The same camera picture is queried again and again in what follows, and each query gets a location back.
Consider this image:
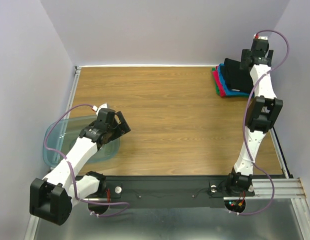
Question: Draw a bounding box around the clear blue plastic bin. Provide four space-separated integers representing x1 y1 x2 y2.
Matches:
45 115 120 164

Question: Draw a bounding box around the black t-shirt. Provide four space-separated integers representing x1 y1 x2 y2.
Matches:
221 58 253 94

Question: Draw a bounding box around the left aluminium side rail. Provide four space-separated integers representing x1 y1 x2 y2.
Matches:
65 66 82 111

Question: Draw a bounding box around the folded red t-shirt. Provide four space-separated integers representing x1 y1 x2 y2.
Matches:
212 68 227 98

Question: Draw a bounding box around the folded blue t-shirt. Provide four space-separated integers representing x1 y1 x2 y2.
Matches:
217 63 249 98

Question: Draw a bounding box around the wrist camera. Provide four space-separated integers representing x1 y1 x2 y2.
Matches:
96 102 115 125
250 37 269 55

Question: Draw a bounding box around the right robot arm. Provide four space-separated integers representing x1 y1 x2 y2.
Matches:
225 49 283 195

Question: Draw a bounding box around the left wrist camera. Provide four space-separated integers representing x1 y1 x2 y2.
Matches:
96 102 115 125

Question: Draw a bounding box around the folded green t-shirt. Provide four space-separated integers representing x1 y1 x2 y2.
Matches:
211 67 221 96

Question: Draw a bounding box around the purple cable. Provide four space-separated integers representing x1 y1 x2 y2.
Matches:
44 104 131 218
228 29 290 216

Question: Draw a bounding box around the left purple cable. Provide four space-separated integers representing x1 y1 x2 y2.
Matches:
44 104 131 218

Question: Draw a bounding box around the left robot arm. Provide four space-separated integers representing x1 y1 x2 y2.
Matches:
29 108 131 226

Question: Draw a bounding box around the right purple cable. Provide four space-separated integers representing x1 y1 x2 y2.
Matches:
228 29 290 216

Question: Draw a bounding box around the aluminium frame rail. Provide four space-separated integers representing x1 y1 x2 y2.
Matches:
84 178 306 201

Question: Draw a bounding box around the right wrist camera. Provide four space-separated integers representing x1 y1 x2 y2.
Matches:
250 37 269 55

